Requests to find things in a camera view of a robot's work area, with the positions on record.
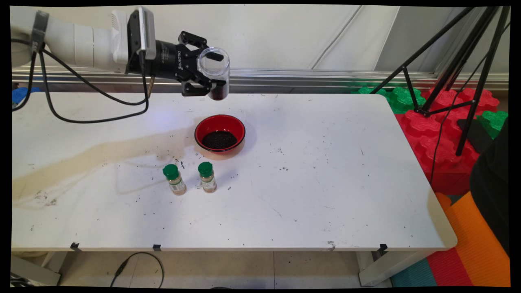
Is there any blue foam block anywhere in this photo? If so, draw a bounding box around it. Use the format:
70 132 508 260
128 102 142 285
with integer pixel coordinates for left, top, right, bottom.
12 87 41 104

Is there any grey metal table foot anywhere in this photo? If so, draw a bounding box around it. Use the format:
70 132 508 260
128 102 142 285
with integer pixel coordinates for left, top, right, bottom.
10 254 61 286

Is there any clear jar with black seeds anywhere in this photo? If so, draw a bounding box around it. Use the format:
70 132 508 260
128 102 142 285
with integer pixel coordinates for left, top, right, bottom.
197 47 230 101

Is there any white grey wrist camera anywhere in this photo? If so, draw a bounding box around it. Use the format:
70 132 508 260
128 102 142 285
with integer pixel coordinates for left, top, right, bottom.
111 6 157 76

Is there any black fabric object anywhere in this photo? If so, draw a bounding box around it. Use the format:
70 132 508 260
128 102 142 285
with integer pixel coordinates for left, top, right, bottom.
468 114 511 258

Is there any green foam block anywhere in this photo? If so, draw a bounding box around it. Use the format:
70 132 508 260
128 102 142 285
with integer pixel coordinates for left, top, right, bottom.
352 85 427 115
475 110 508 139

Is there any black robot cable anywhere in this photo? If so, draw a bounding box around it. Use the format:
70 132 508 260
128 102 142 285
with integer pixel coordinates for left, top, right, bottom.
11 39 155 107
11 39 149 124

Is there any black floor cable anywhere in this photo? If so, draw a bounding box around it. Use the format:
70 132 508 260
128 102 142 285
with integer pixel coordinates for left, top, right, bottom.
109 252 164 289

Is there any black tripod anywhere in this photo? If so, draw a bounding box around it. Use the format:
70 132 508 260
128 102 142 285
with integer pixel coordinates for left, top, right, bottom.
368 6 511 157

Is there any red foam block pile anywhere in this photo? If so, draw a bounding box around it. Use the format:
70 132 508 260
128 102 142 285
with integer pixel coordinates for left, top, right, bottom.
394 87 501 197

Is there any white table leg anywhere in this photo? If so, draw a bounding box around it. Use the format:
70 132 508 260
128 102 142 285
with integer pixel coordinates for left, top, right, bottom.
358 249 433 287

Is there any thin black hanging cable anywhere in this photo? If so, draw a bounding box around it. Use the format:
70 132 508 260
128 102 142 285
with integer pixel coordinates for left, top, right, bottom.
429 24 510 184

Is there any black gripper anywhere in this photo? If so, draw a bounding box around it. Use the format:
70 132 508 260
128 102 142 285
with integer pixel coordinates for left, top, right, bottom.
140 31 227 97

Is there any red and black bowl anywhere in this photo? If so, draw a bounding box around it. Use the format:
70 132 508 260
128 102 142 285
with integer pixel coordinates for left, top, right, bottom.
194 114 246 160

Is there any teal foam mat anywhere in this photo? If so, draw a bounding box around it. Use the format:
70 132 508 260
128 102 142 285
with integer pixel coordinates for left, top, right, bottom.
390 258 438 288

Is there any aluminium wall rail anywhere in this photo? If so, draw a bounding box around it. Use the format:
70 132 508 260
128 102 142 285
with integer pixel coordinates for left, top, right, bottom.
11 64 509 93

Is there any orange foam mat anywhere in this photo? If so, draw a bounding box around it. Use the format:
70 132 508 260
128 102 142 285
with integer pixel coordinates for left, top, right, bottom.
435 191 511 288

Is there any green-capped spice bottle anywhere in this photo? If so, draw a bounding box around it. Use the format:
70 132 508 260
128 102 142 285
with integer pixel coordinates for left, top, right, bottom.
198 162 217 193
162 164 187 196

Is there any black arm strap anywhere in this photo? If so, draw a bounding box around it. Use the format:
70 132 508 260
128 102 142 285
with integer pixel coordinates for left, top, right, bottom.
31 10 50 53

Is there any red foam mat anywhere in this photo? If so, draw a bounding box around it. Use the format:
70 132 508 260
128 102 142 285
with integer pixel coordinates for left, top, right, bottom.
425 247 473 288

